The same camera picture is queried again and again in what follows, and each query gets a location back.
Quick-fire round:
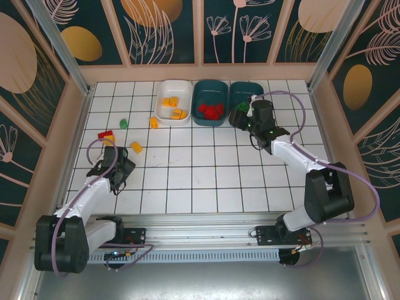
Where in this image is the perforated grey cable tray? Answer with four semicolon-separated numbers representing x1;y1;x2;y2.
42;249;281;264

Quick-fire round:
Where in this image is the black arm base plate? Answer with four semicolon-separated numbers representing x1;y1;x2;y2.
93;227;147;250
255;224;313;248

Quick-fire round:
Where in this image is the aluminium frame post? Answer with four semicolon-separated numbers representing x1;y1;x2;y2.
307;0;358;93
33;0;93;96

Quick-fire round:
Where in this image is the aluminium mounting rail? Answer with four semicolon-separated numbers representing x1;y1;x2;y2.
31;213;371;251

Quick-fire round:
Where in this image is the aluminium side rail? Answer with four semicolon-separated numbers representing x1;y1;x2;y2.
49;89;94;226
307;89;371;228

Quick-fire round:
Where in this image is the teal plastic container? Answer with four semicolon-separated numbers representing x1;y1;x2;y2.
229;81;266;111
192;79;229;128

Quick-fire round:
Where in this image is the white plastic container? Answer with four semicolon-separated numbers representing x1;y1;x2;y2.
154;79;193;126

